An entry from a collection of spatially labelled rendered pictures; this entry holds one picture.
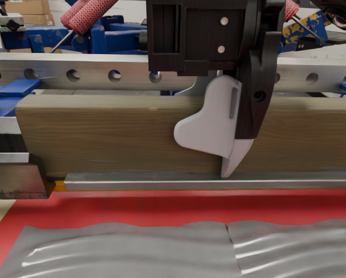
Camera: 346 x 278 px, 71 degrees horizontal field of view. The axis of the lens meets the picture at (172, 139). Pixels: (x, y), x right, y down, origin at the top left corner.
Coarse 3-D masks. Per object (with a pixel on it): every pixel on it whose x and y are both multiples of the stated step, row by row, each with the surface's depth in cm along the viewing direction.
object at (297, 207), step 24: (216, 192) 26; (240, 192) 26; (264, 192) 26; (288, 192) 26; (312, 192) 26; (336, 192) 26; (240, 216) 23; (264, 216) 23; (288, 216) 23; (312, 216) 23; (336, 216) 23
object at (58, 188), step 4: (56, 188) 24; (60, 188) 24; (64, 188) 24; (312, 188) 25; (316, 188) 25; (320, 188) 25; (324, 188) 25; (328, 188) 26; (332, 188) 26; (336, 188) 26; (340, 188) 26; (344, 188) 26
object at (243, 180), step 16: (80, 176) 21; (96, 176) 21; (112, 176) 21; (128, 176) 22; (144, 176) 22; (160, 176) 22; (176, 176) 22; (192, 176) 22; (208, 176) 22; (240, 176) 22; (256, 176) 22; (272, 176) 22; (288, 176) 22; (304, 176) 22; (320, 176) 22; (336, 176) 22
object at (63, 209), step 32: (64, 192) 25; (96, 192) 25; (128, 192) 25; (160, 192) 26; (192, 192) 26; (0, 224) 22; (32, 224) 22; (64, 224) 22; (160, 224) 22; (0, 256) 19
